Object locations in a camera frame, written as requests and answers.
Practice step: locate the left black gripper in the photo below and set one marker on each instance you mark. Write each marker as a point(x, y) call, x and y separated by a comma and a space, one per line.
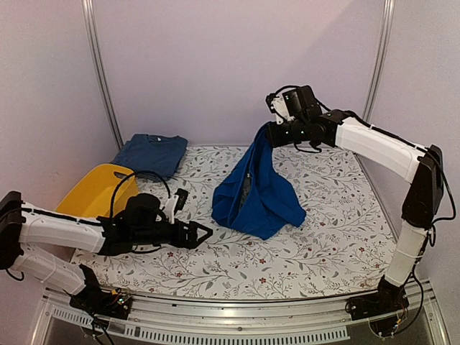
point(190, 242)

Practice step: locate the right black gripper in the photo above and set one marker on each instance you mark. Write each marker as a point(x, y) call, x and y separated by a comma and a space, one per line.
point(276, 140)

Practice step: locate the royal blue garment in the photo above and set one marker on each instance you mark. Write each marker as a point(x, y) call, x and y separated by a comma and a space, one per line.
point(254, 199)

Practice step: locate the teal blue t-shirt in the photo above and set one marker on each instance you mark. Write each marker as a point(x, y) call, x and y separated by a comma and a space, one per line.
point(175, 146)

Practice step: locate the yellow laundry basket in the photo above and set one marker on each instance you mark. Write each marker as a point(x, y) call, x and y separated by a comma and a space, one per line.
point(91, 196)

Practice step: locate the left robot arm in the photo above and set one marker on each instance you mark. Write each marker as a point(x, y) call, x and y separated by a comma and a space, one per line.
point(144, 221)

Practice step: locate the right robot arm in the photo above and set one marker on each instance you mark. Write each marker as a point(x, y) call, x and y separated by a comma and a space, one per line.
point(301, 117)

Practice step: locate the folded blue checkered shirt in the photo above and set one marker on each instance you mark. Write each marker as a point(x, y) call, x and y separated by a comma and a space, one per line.
point(145, 156)

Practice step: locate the floral tablecloth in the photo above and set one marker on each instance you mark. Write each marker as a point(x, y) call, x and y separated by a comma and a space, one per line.
point(344, 245)

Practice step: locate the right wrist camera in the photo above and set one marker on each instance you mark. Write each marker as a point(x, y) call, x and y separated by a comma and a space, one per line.
point(277, 106)

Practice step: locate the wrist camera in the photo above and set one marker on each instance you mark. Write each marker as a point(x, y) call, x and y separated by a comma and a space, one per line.
point(277, 106)
point(174, 204)

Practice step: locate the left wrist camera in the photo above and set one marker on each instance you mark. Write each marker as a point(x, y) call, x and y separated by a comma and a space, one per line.
point(174, 204)

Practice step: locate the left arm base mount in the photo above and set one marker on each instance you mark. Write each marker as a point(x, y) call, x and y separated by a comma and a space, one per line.
point(95, 301)

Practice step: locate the front aluminium rail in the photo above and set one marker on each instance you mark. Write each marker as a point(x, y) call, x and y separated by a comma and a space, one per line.
point(161, 319)

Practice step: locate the right aluminium frame post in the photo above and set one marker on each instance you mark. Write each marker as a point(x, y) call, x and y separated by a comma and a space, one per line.
point(382, 47)

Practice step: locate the aluminium frame post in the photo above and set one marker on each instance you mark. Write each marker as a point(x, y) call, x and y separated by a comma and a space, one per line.
point(95, 49)
point(382, 47)

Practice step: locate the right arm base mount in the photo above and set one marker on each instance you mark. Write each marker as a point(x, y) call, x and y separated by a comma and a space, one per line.
point(377, 305)

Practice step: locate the left aluminium frame post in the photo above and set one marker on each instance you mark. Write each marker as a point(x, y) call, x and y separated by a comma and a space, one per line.
point(95, 49)

